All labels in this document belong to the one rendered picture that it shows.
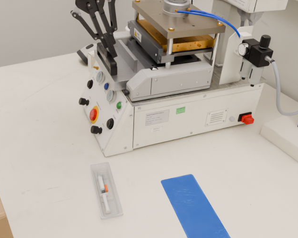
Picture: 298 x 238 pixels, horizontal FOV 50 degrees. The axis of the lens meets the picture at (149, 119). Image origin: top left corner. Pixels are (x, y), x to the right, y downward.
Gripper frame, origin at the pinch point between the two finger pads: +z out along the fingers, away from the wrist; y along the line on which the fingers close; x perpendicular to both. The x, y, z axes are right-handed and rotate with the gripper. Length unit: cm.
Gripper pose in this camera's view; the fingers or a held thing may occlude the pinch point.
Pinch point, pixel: (109, 45)
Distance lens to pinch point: 97.0
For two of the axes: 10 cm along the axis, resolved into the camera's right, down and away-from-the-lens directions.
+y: -8.8, 4.6, -1.2
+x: 3.9, 5.7, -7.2
